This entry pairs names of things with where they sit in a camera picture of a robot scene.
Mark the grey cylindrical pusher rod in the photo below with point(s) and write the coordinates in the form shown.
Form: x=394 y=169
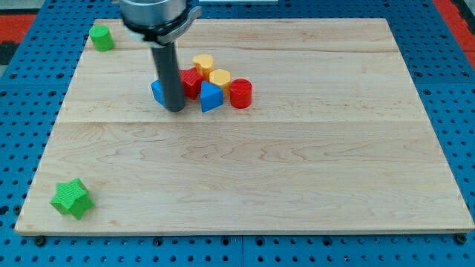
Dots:
x=165 y=59

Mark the yellow heart block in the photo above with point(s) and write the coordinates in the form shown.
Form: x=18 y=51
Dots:
x=204 y=64

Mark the blue block behind rod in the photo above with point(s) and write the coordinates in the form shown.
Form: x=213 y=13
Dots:
x=157 y=92

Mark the red ribbed block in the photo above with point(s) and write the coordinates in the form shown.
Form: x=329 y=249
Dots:
x=191 y=82

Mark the yellow hexagon block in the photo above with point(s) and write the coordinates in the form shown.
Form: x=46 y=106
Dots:
x=221 y=78

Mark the blue triangle block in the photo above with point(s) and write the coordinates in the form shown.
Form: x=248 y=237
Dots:
x=211 y=96

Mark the green cylinder block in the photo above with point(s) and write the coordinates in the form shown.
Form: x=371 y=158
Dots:
x=101 y=38

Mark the red cylinder block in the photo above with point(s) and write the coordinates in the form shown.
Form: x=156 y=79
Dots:
x=241 y=93

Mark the green star block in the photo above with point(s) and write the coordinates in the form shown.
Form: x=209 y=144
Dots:
x=72 y=198

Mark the wooden board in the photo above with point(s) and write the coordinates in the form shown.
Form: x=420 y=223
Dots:
x=336 y=140

